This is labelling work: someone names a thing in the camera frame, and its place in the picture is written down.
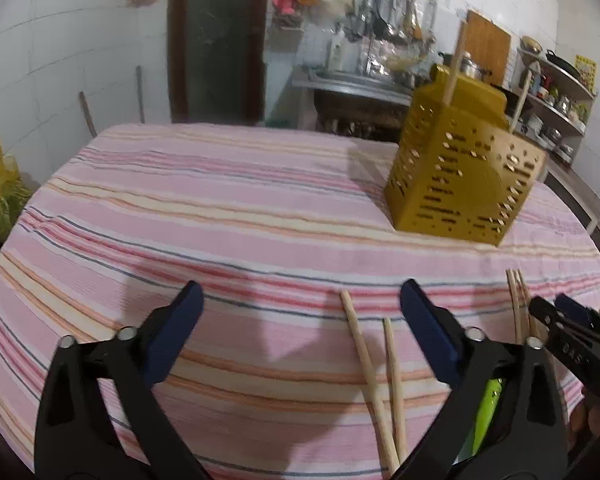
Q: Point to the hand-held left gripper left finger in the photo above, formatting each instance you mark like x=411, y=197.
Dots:
x=172, y=340

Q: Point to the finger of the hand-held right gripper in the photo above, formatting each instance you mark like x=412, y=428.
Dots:
x=577, y=355
x=572, y=307

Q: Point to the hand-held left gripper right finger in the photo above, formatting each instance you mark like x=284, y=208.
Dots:
x=430, y=335

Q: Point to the wooden chopstick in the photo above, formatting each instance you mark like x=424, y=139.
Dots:
x=362, y=355
x=394, y=375
x=520, y=102
x=454, y=67
x=514, y=305
x=525, y=300

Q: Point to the green plastic utensil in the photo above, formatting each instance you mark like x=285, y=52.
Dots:
x=486, y=405

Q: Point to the yellow perforated utensil holder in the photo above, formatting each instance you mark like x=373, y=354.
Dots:
x=455, y=195

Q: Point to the pink striped tablecloth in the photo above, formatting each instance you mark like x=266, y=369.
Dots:
x=230, y=235

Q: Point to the wooden stick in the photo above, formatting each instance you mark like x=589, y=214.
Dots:
x=86, y=112

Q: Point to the steel cooking pot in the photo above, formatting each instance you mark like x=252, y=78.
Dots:
x=472, y=67

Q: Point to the metal bowl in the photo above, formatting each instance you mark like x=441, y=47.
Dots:
x=532, y=45

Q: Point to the rectangular wooden cutting board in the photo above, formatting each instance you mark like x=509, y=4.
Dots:
x=490, y=45

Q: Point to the steel sink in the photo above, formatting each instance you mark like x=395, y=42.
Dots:
x=330, y=77

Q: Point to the white water filter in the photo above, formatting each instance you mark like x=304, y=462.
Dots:
x=337, y=50

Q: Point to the brown glass door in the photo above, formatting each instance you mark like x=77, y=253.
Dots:
x=215, y=35

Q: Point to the pink hanging item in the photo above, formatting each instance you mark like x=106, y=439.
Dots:
x=285, y=5

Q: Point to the corner wall shelf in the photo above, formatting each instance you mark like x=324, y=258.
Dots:
x=562, y=82

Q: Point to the yellow wall poster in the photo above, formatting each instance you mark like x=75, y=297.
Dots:
x=586, y=72

